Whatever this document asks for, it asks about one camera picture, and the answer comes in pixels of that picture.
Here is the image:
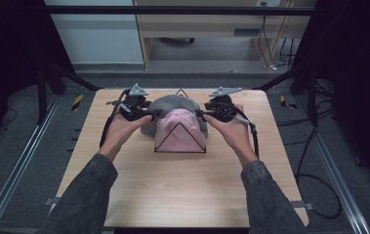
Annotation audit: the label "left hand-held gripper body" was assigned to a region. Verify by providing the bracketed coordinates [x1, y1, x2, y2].
[105, 83, 153, 123]

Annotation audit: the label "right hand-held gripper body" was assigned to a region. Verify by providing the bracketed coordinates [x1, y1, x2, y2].
[203, 85, 244, 124]

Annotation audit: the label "grey beanie hat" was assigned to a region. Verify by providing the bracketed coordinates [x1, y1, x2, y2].
[140, 94, 209, 139]

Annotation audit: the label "pink beanie hat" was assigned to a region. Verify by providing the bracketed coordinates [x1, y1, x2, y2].
[154, 107, 208, 153]

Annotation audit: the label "black wire rack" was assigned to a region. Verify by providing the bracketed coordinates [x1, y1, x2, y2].
[153, 88, 208, 155]

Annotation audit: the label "person's right hand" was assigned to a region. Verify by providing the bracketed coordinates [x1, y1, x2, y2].
[203, 103, 260, 168]

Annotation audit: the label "person's left hand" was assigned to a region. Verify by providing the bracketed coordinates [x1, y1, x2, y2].
[98, 113, 153, 163]

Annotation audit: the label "yellow black striped tape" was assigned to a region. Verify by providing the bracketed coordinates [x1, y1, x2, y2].
[279, 95, 298, 110]
[70, 94, 85, 112]

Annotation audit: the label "white cabinet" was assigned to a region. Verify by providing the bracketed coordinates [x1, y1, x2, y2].
[43, 0, 145, 65]

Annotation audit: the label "light wooden desk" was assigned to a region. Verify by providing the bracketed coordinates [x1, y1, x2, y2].
[133, 0, 318, 70]

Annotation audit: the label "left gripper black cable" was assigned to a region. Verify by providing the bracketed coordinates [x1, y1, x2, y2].
[99, 88, 132, 149]

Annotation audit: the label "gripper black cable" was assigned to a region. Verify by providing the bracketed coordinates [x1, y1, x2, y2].
[99, 88, 132, 149]
[232, 106, 261, 161]

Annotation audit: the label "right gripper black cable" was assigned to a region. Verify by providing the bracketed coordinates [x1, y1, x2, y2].
[232, 106, 261, 161]

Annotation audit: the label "hanging black cables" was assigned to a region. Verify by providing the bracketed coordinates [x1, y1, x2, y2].
[257, 1, 298, 71]

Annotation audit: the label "black frame stand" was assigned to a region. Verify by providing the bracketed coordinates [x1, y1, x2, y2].
[35, 61, 103, 126]
[252, 62, 320, 126]

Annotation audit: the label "black horizontal frame bar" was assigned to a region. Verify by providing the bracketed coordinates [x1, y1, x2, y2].
[44, 5, 317, 17]

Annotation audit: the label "aluminium floor rail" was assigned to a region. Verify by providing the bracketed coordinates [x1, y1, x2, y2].
[0, 95, 62, 234]
[292, 94, 370, 234]

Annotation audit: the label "grey table bracket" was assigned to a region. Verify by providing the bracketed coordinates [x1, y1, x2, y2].
[290, 200, 315, 212]
[43, 196, 60, 207]

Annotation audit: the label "black floor cable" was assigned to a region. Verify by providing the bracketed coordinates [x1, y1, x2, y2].
[275, 106, 343, 220]

